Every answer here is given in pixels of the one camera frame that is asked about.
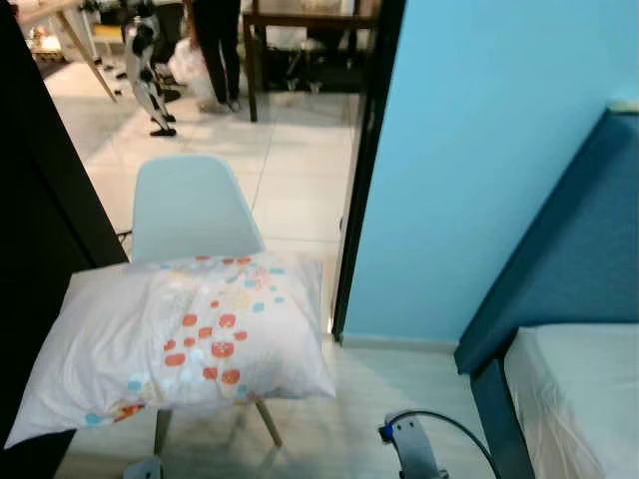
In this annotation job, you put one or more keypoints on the white plastic chair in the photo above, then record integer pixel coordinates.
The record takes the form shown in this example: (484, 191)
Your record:
(190, 210)

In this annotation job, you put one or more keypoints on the white floral pillow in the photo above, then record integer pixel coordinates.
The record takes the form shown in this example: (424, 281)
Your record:
(120, 339)

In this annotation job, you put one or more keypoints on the cream mattress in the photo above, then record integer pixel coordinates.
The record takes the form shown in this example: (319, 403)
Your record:
(584, 399)

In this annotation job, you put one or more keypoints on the dark wooden table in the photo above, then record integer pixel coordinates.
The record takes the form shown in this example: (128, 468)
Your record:
(300, 20)

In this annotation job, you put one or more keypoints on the person in black trousers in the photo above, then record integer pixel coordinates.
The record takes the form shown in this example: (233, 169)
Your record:
(218, 50)

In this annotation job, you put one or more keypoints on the white plastic bag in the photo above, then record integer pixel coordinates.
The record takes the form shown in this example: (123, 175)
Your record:
(188, 68)

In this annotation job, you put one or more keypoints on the black and white humanoid robot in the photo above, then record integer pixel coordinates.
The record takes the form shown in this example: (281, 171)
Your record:
(146, 60)

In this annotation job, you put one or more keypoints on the light wooden table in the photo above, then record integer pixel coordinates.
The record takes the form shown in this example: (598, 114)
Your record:
(80, 40)

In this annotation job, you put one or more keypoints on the black wardrobe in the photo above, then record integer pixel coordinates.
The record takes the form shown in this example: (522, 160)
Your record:
(40, 200)

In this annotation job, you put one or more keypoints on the blue upholstered bed frame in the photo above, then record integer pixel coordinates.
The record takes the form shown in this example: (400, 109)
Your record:
(564, 249)

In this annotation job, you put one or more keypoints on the black door frame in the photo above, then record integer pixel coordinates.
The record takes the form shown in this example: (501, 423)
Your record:
(371, 150)

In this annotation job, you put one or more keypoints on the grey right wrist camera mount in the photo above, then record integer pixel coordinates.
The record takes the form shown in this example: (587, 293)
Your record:
(414, 449)

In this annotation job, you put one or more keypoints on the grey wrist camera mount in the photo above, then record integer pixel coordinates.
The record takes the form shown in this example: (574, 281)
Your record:
(414, 449)
(143, 469)

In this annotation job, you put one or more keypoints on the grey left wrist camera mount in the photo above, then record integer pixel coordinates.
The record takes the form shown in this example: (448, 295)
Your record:
(143, 469)

